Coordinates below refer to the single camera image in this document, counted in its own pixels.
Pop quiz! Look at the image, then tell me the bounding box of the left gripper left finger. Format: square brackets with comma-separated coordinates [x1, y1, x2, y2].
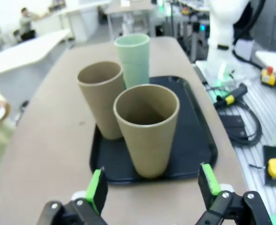
[37, 166, 109, 225]

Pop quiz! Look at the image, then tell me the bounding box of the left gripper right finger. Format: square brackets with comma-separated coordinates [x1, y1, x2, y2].
[195, 163, 270, 225]

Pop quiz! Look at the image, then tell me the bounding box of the brown tall cup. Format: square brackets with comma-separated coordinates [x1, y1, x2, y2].
[113, 84, 180, 180]
[77, 61, 127, 141]

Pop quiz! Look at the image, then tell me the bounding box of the light green tall cup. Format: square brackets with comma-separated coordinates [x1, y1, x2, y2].
[114, 34, 151, 90]

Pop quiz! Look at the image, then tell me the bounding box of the black serving tray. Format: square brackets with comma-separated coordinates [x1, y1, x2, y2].
[89, 75, 218, 186]

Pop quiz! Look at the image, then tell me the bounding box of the yellow emergency stop button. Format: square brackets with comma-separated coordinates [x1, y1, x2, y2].
[262, 145, 276, 188]

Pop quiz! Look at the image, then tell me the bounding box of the black yellow handheld controller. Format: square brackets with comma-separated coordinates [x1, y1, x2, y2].
[215, 82, 248, 109]

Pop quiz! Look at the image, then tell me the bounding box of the yellow emergency stop box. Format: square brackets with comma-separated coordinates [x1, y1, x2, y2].
[261, 66, 276, 88]

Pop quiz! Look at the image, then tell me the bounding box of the large white table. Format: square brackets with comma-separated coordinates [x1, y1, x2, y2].
[0, 30, 71, 76]

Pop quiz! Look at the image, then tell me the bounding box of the seated person in background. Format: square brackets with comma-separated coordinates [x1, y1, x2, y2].
[19, 7, 39, 42]

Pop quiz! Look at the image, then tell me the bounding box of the grey background desk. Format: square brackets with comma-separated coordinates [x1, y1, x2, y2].
[104, 2, 155, 43]

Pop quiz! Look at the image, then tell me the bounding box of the black cable conduit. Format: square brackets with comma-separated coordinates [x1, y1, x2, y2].
[231, 0, 264, 70]

